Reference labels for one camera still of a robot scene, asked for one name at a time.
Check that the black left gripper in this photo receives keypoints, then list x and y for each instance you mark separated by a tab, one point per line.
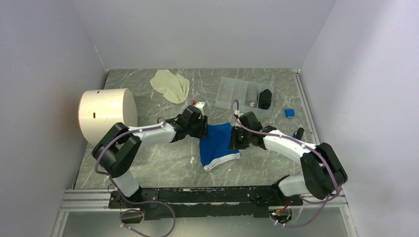
203	131

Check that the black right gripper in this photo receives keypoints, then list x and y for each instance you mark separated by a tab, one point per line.
234	144

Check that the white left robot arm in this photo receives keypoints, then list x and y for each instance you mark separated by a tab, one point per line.
115	152

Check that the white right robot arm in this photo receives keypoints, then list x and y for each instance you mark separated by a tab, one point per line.
322	172

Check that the grey rolled underwear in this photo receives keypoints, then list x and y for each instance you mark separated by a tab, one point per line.
252	96

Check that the cream yellow underwear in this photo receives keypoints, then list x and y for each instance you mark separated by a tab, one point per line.
174	88

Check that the black striped rolled underwear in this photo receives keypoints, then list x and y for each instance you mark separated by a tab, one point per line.
265	99

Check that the clear plastic divided tray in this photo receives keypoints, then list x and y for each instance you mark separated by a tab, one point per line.
231	89

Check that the small blue block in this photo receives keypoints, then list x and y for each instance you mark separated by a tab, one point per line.
289	113

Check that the blue black handheld device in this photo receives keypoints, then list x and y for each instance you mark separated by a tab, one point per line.
298	134

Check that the cream cylindrical container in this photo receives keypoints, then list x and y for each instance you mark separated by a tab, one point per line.
99	110

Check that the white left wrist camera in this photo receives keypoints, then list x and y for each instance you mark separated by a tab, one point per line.
202	106

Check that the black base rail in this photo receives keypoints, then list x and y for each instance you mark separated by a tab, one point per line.
255	201

